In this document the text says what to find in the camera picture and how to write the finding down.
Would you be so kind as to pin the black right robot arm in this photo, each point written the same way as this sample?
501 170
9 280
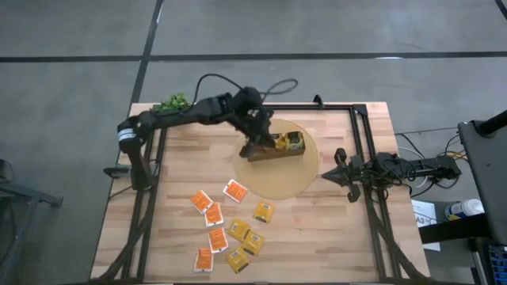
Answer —
428 166

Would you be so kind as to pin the round woven placemat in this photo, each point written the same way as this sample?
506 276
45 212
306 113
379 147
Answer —
277 182

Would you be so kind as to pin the wooden tea organizer box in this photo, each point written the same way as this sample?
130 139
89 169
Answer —
277 155

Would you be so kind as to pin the white paper sheet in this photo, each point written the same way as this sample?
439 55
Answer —
421 210

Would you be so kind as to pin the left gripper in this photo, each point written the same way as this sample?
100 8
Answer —
259 132

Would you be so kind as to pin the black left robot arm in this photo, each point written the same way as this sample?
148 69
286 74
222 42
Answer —
178 115

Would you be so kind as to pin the grey metal stand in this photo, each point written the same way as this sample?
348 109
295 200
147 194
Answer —
35 196

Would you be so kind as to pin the green plant in white pot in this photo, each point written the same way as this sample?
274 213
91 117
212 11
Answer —
174 102

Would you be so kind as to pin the yellow tea packet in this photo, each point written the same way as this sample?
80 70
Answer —
264 212
239 230
253 243
238 259

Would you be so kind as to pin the black cart shelf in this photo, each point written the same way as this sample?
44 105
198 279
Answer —
455 231

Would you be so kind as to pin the white bottle with blue label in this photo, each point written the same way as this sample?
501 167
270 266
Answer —
467 207

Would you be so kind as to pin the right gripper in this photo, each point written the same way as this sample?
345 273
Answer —
356 170

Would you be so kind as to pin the packets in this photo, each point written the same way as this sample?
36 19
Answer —
279 143

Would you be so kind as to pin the small black clamp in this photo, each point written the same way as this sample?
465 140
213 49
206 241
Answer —
318 102

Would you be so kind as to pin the green tea packet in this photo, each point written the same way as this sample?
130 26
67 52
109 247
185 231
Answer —
295 141

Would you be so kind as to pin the black keyboard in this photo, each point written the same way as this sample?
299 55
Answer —
499 265

